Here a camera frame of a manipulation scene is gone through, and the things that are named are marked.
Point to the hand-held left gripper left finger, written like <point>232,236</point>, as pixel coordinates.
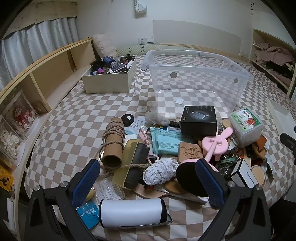
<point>85,183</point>

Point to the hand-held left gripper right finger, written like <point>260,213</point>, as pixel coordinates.
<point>210,183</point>

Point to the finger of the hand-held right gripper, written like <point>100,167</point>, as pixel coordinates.
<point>288,141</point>

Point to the dark round dome object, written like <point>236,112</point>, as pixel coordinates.
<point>187,178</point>

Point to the white and black small box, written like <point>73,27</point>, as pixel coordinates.
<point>244,172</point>

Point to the carved square wooden coaster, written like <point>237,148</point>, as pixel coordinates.
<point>190,151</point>

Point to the pink rabbit-ear stand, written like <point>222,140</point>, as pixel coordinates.
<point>214,144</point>

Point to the clear plastic box green label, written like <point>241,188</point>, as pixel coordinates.
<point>246,125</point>

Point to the ball of white yarn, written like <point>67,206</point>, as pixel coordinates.
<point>160,170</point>

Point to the black product box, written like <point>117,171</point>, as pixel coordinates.
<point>198,120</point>

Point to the clear plastic storage container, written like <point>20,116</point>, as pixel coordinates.
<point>196,76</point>

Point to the clear plastic packet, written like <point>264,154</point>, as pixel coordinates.
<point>108,188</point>

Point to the white flat box lid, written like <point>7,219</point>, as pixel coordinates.
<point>282,115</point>

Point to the bunch of metal keys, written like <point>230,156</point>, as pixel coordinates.
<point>227,162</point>

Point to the blue paper packet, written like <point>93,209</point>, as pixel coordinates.
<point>86,214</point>

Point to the gold and black flat case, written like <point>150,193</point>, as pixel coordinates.
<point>131,162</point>

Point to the brown leather pieces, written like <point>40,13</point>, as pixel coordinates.
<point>159,190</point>

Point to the white cylindrical flask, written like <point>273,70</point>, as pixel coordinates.
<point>131,212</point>

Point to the teal wet wipes pack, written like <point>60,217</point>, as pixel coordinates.
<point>168,141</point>

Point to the pink plastic hand tool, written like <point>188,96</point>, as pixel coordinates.
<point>143,136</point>

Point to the round black lid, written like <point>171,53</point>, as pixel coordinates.
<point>127,119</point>

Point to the white paper label sheets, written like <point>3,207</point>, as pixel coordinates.
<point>138,124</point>

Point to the yellow printed card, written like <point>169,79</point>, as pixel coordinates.
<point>5,179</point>

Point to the white fluffy bag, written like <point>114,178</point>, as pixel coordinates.
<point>157,118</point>

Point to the framed white flower display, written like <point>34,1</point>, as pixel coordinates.
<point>10,141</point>

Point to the pile of pink clothes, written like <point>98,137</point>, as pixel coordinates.
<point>272,54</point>

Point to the framed pink flower display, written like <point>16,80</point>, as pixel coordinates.
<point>22,115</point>

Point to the wooden shelf unit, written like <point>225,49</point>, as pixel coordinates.
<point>254,46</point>

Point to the beige cardboard box of clutter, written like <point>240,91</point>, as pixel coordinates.
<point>106,81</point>

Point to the wooden bedside shelf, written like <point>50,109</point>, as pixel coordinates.
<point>57,69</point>

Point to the fluffy cream pillow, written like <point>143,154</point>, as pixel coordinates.
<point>104,45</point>

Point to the white headboard panel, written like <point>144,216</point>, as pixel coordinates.
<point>196,34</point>

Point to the long quilted bolster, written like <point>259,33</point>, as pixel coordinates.
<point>138,49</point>

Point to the grey window curtain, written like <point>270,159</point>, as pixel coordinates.
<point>39,44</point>

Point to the beige curtain valance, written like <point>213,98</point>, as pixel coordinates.
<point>39,14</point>

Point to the white wall socket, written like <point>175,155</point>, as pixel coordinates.
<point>145,40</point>

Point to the white hanging wall bag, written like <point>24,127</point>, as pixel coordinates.
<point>140,8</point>

